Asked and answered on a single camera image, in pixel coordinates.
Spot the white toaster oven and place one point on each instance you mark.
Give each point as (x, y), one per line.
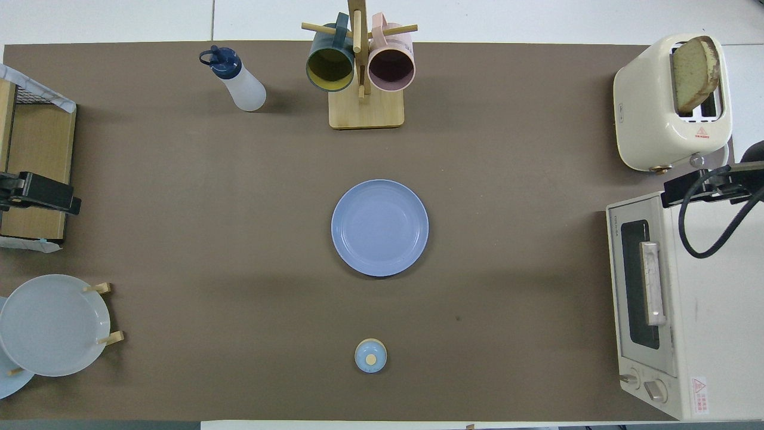
(704, 310)

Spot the pink mug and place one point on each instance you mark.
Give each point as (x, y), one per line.
(391, 68)

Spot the slice of bread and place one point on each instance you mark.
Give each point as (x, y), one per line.
(692, 71)

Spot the grey-blue plate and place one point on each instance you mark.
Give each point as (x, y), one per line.
(54, 325)

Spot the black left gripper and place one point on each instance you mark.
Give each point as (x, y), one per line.
(11, 191)

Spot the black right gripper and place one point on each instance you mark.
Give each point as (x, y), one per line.
(749, 173)

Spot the wooden plate rack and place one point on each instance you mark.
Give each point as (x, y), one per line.
(98, 288)

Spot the dark teal mug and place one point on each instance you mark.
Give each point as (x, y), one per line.
(328, 65)

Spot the blue round plate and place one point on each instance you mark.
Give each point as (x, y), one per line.
(379, 228)

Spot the squeeze bottle with blue cap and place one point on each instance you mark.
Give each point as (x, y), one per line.
(245, 89)

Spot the white checked cloth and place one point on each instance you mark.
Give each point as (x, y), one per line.
(36, 88)

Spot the light blue plate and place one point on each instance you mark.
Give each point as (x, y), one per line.
(9, 385)

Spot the cream two-slot toaster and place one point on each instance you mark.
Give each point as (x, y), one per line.
(644, 107)

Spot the wooden mug tree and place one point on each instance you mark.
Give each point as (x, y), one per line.
(365, 110)

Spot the brown table mat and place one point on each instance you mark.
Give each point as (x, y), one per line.
(239, 209)

